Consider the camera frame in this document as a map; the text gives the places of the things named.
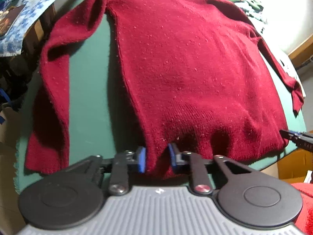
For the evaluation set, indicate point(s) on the black smartphone lying flat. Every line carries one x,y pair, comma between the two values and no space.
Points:
8,18

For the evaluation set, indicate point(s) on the green bed sheet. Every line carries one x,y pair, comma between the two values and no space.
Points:
96,112

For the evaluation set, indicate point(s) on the blue white checkered towel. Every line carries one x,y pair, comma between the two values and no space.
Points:
11,42

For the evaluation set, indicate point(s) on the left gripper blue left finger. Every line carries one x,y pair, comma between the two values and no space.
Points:
123,164

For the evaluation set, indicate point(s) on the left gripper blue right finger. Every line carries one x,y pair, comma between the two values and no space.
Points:
193,165

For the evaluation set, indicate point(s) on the cardboard box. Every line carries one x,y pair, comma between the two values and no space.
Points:
293,168

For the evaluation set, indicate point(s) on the dark red knit sweater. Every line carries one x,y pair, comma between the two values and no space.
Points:
195,72

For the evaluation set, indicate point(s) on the red clothed forearm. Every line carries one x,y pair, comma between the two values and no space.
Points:
305,219

